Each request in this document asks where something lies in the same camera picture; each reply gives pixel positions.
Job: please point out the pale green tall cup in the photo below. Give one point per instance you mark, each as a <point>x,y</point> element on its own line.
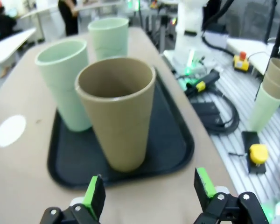
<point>108,44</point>
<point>60,98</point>

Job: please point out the brown tall cup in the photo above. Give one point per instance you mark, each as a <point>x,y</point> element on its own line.
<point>116,130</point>

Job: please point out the yellow emergency stop box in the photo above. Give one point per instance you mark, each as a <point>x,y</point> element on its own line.
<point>241,64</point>

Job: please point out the black handheld device yellow label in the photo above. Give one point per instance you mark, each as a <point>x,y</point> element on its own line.
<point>207,80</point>

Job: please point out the seated person with red cap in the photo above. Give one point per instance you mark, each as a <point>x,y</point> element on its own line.
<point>3,25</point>

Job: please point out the white equipment box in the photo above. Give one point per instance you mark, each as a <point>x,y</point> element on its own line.
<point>218,38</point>

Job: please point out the yellow emergency stop button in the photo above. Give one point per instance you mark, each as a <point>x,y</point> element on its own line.
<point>250,138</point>

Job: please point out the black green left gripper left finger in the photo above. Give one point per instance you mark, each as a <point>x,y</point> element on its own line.
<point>95,198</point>

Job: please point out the white desk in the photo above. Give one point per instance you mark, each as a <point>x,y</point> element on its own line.
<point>11,42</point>
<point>42,10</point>

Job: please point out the black power supply box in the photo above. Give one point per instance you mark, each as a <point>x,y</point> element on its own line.
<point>205,108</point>

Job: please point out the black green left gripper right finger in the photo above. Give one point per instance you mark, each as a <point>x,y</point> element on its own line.
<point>204,186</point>

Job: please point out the person in black dress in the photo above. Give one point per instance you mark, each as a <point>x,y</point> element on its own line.
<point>70,18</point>

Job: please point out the brown stacked cup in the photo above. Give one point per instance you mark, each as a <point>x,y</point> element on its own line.
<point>273,89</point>
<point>278,70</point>

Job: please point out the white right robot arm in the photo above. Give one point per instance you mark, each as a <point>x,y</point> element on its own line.
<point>189,18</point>

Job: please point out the white scalloped paper coaster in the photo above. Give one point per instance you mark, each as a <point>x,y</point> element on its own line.
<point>10,130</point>

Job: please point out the yellow round pedal button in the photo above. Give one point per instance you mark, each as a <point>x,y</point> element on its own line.
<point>259,154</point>

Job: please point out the black plastic serving tray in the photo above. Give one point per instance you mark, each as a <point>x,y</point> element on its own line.
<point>67,163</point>

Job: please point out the pale green stacked cup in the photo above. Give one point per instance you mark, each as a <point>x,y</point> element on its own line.
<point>261,112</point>

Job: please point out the aluminium profile bench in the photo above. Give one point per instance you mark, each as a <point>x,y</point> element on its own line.
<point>231,179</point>

